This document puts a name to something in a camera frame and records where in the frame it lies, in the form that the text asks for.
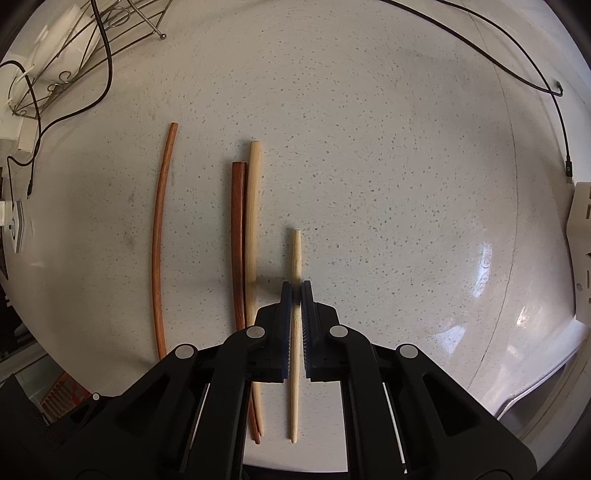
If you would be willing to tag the white square device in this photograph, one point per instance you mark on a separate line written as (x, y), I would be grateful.
(18, 226)

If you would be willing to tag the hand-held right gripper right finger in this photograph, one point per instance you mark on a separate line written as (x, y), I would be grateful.
(332, 350)

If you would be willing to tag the light wooden chopstick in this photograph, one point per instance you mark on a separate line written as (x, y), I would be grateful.
(251, 221)
(295, 258)

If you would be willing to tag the reddish brown chopstick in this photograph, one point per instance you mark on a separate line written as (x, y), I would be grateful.
(156, 240)
(238, 230)

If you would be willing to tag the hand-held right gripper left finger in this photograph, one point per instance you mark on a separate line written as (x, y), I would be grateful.
(258, 350)

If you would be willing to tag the cream plastic utensil holder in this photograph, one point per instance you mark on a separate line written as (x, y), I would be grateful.
(581, 240)

